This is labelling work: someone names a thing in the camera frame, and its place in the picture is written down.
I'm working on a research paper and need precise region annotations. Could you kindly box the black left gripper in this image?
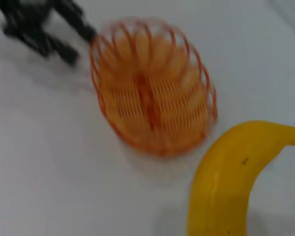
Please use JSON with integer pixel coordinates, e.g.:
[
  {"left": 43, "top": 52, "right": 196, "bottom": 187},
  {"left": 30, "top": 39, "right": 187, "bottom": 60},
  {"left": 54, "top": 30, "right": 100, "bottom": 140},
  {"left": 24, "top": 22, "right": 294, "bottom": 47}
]
[{"left": 2, "top": 0, "right": 98, "bottom": 66}]

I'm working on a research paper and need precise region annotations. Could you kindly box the orange wire basket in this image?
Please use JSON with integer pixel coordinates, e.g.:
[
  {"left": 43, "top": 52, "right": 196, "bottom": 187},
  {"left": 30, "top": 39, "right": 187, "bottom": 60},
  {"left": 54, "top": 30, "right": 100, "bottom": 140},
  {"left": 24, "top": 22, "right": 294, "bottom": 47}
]
[{"left": 88, "top": 16, "right": 218, "bottom": 157}]

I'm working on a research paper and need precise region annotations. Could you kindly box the yellow banana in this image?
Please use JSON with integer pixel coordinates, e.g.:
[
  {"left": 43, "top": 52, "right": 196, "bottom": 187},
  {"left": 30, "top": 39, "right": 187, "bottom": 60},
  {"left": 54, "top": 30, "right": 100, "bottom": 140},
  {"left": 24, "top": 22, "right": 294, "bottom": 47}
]
[{"left": 185, "top": 120, "right": 295, "bottom": 236}]

